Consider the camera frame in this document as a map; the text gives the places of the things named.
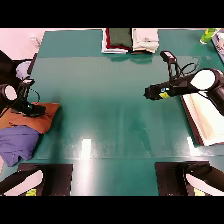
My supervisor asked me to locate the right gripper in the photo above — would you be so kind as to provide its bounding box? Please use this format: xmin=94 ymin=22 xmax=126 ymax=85
xmin=143 ymin=82 xmax=184 ymax=101

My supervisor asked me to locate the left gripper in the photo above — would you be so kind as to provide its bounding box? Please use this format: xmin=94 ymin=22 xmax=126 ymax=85
xmin=20 ymin=101 xmax=47 ymax=118

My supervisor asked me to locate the brown garment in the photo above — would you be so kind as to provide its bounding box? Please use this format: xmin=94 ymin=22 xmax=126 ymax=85
xmin=0 ymin=102 xmax=61 ymax=135

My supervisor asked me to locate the purple garment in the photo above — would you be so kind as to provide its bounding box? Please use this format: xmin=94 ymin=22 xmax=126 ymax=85
xmin=0 ymin=125 xmax=41 ymax=168

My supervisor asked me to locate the cream garment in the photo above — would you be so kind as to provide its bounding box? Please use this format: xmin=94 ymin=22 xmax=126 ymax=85
xmin=132 ymin=28 xmax=161 ymax=54

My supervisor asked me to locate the dark green garment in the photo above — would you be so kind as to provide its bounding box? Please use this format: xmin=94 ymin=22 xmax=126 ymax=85
xmin=108 ymin=28 xmax=133 ymax=51

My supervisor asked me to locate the yellow green object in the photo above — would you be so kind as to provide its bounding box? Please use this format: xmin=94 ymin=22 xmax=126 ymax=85
xmin=199 ymin=28 xmax=220 ymax=45

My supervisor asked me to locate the red garment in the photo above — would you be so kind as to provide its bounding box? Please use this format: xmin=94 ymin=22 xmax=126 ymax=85
xmin=105 ymin=28 xmax=111 ymax=51

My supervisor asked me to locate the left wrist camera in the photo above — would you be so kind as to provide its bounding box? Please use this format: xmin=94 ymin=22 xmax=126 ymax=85
xmin=18 ymin=77 xmax=36 ymax=105

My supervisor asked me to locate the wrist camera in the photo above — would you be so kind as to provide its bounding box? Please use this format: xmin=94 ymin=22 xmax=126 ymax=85
xmin=159 ymin=50 xmax=180 ymax=85
xmin=18 ymin=77 xmax=36 ymax=105

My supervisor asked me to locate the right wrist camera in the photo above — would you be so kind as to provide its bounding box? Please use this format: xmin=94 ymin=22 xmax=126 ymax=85
xmin=159 ymin=50 xmax=180 ymax=85

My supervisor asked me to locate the black cable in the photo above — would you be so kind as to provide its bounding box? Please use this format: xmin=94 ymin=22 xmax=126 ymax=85
xmin=179 ymin=61 xmax=198 ymax=78

